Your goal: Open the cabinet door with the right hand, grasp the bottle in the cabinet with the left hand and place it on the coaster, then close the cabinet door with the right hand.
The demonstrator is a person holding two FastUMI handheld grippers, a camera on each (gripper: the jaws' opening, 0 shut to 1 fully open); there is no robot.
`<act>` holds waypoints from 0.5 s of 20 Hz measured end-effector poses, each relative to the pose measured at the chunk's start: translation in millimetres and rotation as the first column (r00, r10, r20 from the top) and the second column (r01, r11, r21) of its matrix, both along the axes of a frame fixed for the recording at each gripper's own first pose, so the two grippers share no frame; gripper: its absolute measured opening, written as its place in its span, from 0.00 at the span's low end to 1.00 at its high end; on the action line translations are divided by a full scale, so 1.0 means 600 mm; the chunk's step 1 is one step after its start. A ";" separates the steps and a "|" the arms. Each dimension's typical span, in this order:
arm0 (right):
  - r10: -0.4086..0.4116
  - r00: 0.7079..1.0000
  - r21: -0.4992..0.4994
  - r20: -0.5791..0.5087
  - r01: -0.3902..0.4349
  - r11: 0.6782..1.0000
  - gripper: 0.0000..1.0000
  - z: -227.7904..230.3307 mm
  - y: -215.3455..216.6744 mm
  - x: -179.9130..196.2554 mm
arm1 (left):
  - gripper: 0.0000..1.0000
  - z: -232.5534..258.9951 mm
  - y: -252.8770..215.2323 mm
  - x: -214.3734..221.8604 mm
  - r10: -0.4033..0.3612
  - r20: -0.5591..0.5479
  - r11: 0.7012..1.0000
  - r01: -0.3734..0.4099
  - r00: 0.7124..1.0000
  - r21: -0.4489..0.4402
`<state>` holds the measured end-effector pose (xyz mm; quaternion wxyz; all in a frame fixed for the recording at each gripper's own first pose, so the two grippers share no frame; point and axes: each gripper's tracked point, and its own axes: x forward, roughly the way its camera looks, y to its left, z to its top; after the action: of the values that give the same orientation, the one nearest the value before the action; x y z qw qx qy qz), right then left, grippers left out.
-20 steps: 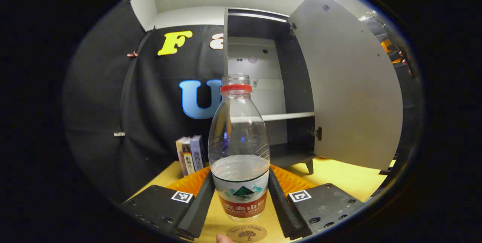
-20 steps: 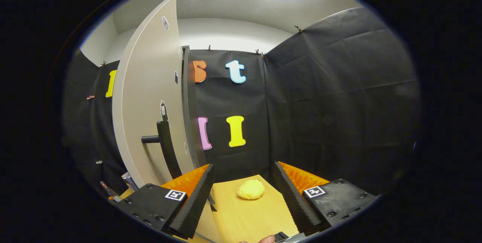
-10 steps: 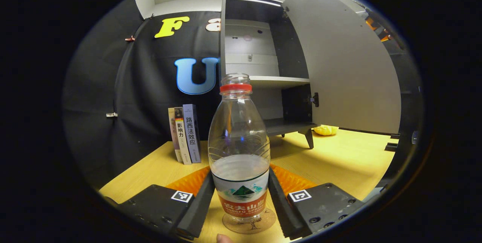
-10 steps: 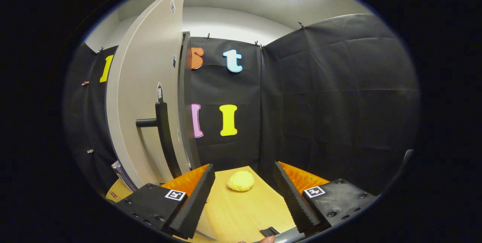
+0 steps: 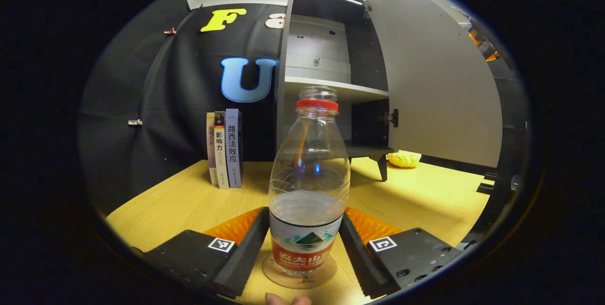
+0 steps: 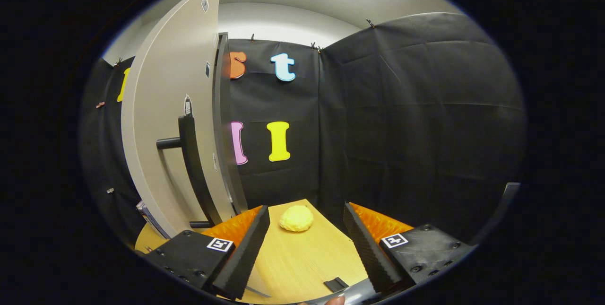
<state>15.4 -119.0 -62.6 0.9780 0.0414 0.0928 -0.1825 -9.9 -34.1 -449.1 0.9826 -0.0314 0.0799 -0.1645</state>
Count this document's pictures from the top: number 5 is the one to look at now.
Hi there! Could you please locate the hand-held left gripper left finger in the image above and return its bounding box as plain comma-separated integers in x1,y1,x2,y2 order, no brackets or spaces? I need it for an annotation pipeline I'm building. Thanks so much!
142,207,271,298

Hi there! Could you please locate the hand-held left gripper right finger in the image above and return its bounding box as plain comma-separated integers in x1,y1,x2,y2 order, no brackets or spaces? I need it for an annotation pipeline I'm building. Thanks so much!
338,207,464,298

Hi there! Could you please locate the round cork coaster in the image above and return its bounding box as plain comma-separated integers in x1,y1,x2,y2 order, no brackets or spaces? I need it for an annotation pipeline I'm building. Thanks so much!
262,253,338,289

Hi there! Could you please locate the beige cabinet door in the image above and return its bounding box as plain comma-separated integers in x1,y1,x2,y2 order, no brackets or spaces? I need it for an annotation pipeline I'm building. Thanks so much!
363,0,503,168

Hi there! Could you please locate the clear plastic water bottle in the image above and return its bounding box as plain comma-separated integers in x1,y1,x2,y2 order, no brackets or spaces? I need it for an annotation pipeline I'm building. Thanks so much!
268,86,351,278

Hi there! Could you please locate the grey cabinet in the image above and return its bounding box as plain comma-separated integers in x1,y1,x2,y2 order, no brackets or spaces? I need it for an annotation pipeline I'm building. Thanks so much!
276,0,395,183

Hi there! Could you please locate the yellow lumpy toy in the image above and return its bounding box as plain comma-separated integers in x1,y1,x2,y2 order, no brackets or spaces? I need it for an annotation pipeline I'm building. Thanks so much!
387,150,422,169

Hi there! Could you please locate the white yellow book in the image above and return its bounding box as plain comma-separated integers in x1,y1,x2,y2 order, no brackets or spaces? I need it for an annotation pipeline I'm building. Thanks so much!
214,111,230,189

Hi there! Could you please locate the pale pink book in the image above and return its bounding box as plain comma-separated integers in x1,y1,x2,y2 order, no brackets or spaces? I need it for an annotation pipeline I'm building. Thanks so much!
206,112,219,186

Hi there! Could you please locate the grey blue book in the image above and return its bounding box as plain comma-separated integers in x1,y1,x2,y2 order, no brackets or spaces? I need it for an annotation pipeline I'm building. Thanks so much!
225,108,243,188

